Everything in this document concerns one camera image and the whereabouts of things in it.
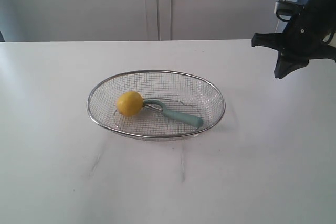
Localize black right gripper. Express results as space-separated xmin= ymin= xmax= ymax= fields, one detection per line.
xmin=251 ymin=5 xmax=335 ymax=79

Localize teal handled vegetable peeler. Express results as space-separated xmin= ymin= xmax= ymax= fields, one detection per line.
xmin=143 ymin=100 xmax=204 ymax=128

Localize yellow lemon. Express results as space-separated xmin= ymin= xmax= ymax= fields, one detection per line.
xmin=116 ymin=91 xmax=143 ymax=117

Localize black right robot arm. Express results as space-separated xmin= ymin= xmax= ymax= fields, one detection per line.
xmin=251 ymin=0 xmax=335 ymax=79

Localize white cabinet doors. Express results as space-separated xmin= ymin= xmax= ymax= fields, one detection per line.
xmin=4 ymin=0 xmax=295 ymax=41

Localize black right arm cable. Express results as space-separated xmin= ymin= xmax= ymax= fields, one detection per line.
xmin=275 ymin=6 xmax=336 ymax=44

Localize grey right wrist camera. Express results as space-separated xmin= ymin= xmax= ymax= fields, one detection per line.
xmin=274 ymin=0 xmax=303 ymax=17

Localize oval metal wire mesh basket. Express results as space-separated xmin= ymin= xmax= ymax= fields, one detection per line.
xmin=87 ymin=70 xmax=226 ymax=141

